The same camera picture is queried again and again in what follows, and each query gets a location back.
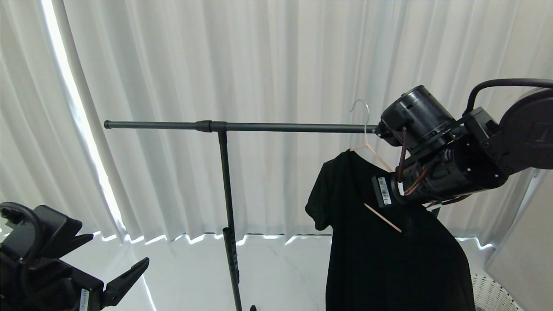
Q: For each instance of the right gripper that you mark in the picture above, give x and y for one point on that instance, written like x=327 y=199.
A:
x=453 y=177

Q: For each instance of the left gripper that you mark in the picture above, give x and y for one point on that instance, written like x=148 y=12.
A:
x=43 y=285

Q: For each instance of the pink clothes hanger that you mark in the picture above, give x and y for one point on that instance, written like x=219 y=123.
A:
x=380 y=162

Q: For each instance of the black garment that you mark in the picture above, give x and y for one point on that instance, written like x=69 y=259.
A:
x=380 y=268

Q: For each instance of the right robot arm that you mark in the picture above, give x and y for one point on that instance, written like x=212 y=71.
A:
x=423 y=112

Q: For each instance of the white laundry basket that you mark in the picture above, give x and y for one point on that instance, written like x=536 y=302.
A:
x=492 y=298

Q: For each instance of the black clothes rack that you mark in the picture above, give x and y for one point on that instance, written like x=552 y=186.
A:
x=281 y=127

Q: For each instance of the white curtain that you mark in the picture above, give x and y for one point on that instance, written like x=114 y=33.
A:
x=259 y=65

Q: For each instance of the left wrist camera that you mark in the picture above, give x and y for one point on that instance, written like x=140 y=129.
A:
x=56 y=229

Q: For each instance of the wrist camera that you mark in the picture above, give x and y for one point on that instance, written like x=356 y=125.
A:
x=484 y=123
x=56 y=229

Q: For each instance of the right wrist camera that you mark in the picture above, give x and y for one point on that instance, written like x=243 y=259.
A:
x=484 y=123

